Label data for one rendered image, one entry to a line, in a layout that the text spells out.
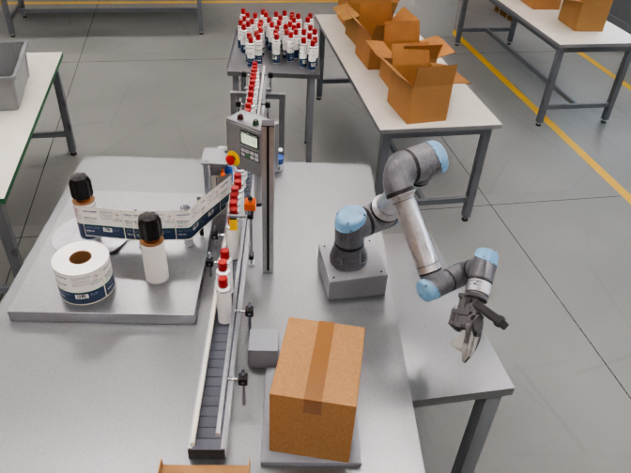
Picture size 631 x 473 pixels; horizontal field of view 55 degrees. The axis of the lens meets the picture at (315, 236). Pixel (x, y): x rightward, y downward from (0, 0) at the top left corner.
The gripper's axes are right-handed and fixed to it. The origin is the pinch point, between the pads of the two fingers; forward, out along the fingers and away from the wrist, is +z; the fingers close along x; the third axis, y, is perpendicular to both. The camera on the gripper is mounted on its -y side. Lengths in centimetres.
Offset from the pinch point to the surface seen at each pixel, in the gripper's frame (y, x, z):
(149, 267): 114, 35, -2
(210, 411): 64, 28, 39
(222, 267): 83, 30, -8
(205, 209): 120, 19, -36
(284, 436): 38, 22, 38
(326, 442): 28.2, 15.5, 35.8
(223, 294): 78, 29, 1
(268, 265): 93, -2, -23
